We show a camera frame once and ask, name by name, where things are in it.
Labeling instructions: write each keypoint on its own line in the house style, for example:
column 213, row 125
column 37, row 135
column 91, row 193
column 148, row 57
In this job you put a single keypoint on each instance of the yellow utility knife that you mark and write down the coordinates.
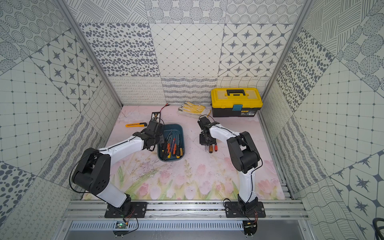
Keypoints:
column 136, row 125

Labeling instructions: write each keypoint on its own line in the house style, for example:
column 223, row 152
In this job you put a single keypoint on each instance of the white slotted cable duct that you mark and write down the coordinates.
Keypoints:
column 157, row 225

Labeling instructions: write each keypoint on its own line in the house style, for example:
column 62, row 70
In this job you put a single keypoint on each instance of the black balanced charging board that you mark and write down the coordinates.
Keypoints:
column 156, row 116

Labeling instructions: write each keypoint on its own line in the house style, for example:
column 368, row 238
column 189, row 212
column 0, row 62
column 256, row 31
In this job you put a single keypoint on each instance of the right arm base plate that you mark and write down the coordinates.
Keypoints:
column 250, row 210

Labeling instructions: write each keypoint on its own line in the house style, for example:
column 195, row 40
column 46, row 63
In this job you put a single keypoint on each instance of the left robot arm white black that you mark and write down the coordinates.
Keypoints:
column 92, row 173

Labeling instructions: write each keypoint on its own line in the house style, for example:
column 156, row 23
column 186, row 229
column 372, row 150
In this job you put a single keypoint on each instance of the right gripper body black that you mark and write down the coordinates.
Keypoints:
column 206, row 141

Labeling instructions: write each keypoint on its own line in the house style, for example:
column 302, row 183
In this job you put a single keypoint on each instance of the yellow black toolbox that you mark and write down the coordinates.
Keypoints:
column 235, row 102

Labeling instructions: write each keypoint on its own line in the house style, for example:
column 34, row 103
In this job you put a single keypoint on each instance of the yellow white work gloves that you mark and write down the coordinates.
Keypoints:
column 193, row 110

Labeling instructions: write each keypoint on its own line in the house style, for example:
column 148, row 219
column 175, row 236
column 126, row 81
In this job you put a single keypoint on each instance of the teal plastic storage box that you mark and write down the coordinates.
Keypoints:
column 173, row 147

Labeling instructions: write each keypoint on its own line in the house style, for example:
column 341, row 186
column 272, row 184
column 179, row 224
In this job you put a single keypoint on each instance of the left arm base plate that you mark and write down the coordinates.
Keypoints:
column 133, row 209

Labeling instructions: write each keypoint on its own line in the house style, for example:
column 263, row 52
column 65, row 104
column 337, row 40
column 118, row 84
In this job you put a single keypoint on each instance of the aluminium rail frame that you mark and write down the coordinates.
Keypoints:
column 188, row 210

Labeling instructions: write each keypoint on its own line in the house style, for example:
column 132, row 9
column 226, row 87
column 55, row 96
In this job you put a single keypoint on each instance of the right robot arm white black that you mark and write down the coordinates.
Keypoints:
column 244, row 157

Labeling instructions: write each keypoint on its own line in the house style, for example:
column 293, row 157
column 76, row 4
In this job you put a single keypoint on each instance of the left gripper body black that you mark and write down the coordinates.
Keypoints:
column 154, row 122

